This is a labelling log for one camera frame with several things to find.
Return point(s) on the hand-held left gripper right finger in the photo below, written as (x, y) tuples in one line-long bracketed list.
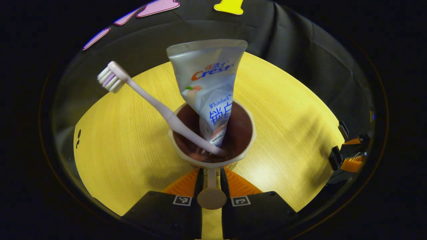
[(223, 181)]

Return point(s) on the pale pink toothbrush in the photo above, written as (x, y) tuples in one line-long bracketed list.
[(150, 100)]

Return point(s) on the white toothpaste tube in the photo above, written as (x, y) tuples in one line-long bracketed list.
[(206, 86)]

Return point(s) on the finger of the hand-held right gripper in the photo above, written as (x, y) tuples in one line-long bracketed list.
[(343, 130), (335, 158)]

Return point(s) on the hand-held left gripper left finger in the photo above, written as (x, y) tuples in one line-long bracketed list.
[(200, 181)]

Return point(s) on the beige cup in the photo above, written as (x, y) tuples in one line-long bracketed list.
[(238, 133)]

